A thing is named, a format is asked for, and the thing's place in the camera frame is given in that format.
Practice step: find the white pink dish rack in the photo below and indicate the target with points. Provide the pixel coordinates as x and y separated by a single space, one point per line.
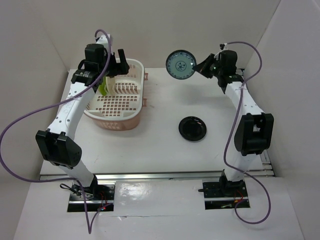
121 111

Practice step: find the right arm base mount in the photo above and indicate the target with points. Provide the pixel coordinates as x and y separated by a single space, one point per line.
217 199

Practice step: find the cream plate with black patch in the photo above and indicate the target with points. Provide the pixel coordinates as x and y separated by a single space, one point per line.
110 83

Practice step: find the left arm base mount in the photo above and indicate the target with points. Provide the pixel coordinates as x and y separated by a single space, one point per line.
104 199

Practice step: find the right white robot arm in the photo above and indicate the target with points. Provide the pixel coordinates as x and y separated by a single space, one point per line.
253 128

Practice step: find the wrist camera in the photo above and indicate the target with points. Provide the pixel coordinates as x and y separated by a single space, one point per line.
106 41
223 46

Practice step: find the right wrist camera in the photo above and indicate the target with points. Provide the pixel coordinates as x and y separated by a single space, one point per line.
223 46

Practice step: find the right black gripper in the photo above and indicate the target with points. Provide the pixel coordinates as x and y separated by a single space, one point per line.
202 67

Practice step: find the blue patterned plate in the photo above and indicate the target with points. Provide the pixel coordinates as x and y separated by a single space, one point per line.
179 64

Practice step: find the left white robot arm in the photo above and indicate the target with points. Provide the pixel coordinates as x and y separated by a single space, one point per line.
57 144

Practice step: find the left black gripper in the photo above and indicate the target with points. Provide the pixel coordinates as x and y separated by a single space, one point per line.
118 69

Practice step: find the aluminium rail frame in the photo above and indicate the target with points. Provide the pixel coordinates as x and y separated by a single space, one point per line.
155 148

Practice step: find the lime green plate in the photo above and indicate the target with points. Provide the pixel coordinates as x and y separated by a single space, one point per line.
102 87

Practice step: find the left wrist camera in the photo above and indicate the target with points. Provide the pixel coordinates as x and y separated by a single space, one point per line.
106 41

